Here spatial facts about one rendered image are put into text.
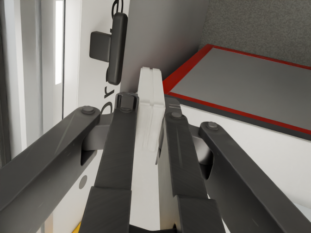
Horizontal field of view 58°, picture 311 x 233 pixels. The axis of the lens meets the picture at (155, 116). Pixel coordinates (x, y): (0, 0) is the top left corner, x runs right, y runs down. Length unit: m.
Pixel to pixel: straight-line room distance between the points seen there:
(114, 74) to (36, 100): 0.08
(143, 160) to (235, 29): 0.78
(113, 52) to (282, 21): 0.94
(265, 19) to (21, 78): 1.01
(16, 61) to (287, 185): 0.41
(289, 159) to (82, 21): 0.35
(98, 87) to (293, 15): 0.93
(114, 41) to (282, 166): 0.32
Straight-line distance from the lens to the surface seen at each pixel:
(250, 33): 1.18
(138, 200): 0.58
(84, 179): 0.44
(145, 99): 0.15
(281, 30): 1.18
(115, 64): 0.30
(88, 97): 0.33
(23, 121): 0.28
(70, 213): 0.45
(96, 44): 0.30
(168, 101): 0.18
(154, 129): 0.15
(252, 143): 0.46
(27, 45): 0.26
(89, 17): 0.30
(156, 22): 0.56
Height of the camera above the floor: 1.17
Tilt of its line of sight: 61 degrees down
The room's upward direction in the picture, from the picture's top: 138 degrees counter-clockwise
